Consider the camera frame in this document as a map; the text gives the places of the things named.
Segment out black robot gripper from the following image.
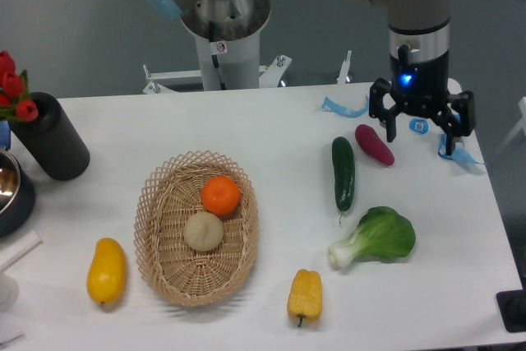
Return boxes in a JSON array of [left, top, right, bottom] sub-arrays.
[[369, 44, 476, 155]]

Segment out robot arm base column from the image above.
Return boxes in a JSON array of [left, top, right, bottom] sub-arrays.
[[147, 0, 270, 90]]

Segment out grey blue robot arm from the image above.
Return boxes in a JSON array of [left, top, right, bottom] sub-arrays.
[[366, 0, 476, 155]]

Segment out yellow bell pepper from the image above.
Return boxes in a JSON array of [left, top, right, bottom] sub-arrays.
[[287, 269, 323, 327]]

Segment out blue round marker sticker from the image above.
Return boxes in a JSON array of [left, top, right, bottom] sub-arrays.
[[409, 118, 429, 135]]

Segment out purple sweet potato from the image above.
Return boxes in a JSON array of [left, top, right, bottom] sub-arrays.
[[354, 124, 395, 167]]

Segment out blue tape strip right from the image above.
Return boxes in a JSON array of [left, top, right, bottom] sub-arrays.
[[437, 134, 485, 165]]

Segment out blue tape strip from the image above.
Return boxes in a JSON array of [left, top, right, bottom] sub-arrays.
[[319, 96, 369, 118], [437, 134, 485, 165]]

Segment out green cucumber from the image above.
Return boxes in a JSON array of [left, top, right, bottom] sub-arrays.
[[331, 136, 356, 222]]

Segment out blue tape strip left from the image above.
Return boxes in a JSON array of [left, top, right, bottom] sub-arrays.
[[319, 96, 369, 118]]

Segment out green bok choy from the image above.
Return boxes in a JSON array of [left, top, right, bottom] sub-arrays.
[[328, 206, 416, 269]]

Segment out orange tangerine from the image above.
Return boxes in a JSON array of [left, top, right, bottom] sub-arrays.
[[201, 175, 241, 215]]

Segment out black device at edge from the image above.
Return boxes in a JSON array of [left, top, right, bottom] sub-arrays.
[[496, 289, 525, 333]]

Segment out white steamed bun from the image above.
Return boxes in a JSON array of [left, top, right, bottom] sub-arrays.
[[182, 212, 224, 252]]

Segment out woven wicker basket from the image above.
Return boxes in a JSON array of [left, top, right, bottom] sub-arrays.
[[134, 150, 258, 307]]

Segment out yellow mango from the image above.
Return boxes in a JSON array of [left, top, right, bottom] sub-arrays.
[[86, 238, 127, 305]]

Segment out black cylindrical vase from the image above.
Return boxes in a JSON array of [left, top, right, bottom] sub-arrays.
[[9, 92, 90, 181]]

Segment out red tulip flowers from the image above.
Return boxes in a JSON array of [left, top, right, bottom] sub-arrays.
[[1, 50, 39, 122]]

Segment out dark metal bowl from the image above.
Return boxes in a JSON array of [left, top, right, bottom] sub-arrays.
[[0, 150, 36, 238]]

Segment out white stand object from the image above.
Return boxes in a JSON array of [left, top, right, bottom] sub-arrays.
[[1, 231, 42, 312]]

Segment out white metal frame bracket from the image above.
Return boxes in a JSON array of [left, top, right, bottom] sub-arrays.
[[142, 49, 353, 95]]

